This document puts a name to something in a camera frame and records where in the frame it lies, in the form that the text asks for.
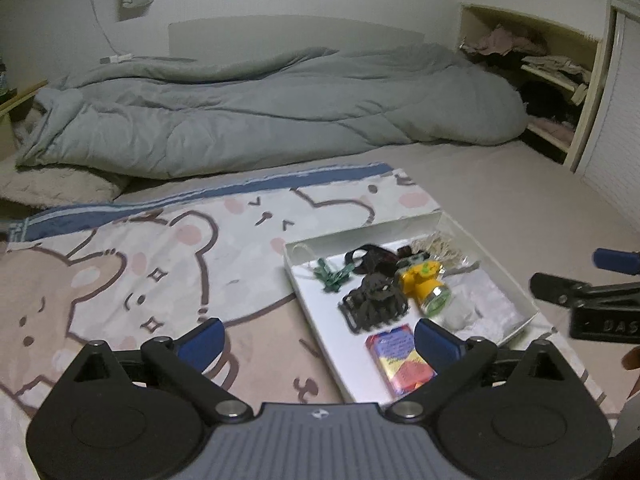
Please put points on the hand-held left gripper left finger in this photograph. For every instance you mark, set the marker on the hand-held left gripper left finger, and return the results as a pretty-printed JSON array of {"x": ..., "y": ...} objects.
[{"x": 202, "y": 345}]

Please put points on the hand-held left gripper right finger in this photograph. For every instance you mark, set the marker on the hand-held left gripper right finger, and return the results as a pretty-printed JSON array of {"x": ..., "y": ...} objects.
[{"x": 439, "y": 347}]

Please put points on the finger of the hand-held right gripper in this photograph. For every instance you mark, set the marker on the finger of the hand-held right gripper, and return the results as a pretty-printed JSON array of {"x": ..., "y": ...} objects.
[
  {"x": 617, "y": 260},
  {"x": 555, "y": 287}
]

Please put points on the white mesh puff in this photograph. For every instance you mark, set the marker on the white mesh puff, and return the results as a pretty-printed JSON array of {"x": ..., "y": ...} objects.
[{"x": 457, "y": 316}]

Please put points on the colourful card box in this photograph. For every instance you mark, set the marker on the colourful card box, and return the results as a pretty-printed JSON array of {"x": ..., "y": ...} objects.
[{"x": 395, "y": 355}]

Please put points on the white tissue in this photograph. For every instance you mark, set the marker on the white tissue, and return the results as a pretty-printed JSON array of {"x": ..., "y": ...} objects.
[{"x": 495, "y": 322}]

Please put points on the yellow headlamp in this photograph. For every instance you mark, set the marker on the yellow headlamp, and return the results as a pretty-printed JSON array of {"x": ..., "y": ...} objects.
[{"x": 420, "y": 285}]

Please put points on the brown hair claw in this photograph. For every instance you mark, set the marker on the brown hair claw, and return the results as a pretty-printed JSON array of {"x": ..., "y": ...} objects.
[{"x": 375, "y": 300}]

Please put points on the clear bag of rubber bands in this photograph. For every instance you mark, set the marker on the clear bag of rubber bands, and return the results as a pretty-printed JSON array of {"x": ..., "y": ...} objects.
[{"x": 447, "y": 250}]

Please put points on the white cardboard box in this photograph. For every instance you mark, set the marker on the white cardboard box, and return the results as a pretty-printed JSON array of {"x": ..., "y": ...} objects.
[{"x": 325, "y": 320}]

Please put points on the green clips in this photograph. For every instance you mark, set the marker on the green clips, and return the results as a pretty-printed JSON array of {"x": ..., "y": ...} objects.
[{"x": 332, "y": 275}]

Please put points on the person's right hand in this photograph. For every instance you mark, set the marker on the person's right hand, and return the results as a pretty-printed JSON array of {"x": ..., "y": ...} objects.
[{"x": 632, "y": 362}]

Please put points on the bear printed blanket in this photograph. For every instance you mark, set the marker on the bear printed blanket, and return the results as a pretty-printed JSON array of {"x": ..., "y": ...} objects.
[{"x": 150, "y": 240}]

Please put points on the white louvered door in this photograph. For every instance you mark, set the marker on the white louvered door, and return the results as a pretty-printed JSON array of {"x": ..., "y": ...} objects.
[{"x": 615, "y": 135}]

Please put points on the cream shelf unit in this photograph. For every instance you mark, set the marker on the cream shelf unit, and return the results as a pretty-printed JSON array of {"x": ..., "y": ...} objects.
[{"x": 590, "y": 85}]

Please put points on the beige folded clothes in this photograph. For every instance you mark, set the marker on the beige folded clothes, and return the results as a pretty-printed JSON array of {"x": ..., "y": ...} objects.
[{"x": 555, "y": 70}]

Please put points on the beige fleece pillow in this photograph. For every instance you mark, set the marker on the beige fleece pillow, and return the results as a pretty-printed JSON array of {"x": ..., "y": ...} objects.
[{"x": 55, "y": 185}]

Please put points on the grey duvet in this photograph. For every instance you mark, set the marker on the grey duvet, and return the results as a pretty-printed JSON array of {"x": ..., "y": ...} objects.
[{"x": 250, "y": 110}]

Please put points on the pink garment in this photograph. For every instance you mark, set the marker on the pink garment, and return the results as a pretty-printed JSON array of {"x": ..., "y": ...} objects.
[{"x": 500, "y": 40}]

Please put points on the white charger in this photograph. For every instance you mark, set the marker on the white charger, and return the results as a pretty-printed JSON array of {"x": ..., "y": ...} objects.
[{"x": 115, "y": 58}]

